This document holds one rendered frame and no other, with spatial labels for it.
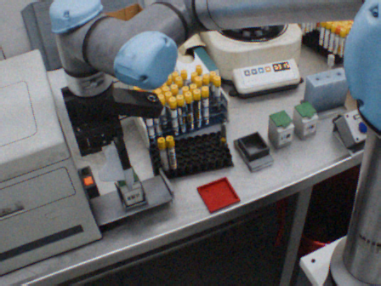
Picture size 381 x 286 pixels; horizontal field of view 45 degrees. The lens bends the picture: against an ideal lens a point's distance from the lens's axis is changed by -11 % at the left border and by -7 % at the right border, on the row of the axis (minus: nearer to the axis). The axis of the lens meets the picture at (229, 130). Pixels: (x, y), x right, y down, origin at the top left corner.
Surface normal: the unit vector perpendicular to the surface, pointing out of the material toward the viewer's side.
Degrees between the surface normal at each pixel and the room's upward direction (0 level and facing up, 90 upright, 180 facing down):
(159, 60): 90
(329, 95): 90
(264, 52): 90
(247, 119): 0
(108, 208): 0
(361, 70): 82
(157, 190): 0
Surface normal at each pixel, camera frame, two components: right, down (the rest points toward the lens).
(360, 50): -0.54, 0.51
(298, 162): 0.00, -0.69
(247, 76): 0.12, -0.33
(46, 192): 0.44, 0.65
